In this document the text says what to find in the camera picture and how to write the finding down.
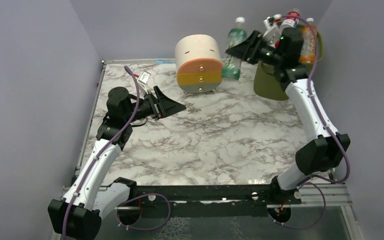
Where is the small red label bottle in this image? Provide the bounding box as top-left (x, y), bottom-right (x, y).
top-left (279, 8), bottom-right (301, 34)

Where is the cream round drawer cabinet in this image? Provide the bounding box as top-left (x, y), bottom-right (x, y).
top-left (174, 34), bottom-right (223, 94)

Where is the red label Nongfu bottle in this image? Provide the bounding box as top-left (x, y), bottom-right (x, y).
top-left (273, 14), bottom-right (282, 23)

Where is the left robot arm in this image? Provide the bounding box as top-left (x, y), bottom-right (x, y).
top-left (47, 86), bottom-right (186, 240)

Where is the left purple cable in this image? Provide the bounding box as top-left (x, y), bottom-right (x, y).
top-left (60, 65), bottom-right (172, 240)

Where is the green tea bottle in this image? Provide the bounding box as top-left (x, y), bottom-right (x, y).
top-left (221, 16), bottom-right (249, 81)

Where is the purple cable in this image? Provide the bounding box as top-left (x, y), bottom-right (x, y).
top-left (60, 65), bottom-right (172, 240)
top-left (266, 15), bottom-right (351, 231)

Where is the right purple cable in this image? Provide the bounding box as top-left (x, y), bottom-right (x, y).
top-left (266, 15), bottom-right (351, 231)

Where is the green plastic waste bin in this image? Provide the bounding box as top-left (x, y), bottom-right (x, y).
top-left (253, 30), bottom-right (324, 101)

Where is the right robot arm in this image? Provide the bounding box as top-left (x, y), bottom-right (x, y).
top-left (225, 28), bottom-right (351, 202)

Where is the orange label bottle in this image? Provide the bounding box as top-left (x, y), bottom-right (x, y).
top-left (299, 17), bottom-right (318, 64)

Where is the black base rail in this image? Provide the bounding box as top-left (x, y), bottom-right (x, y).
top-left (58, 184), bottom-right (353, 220)

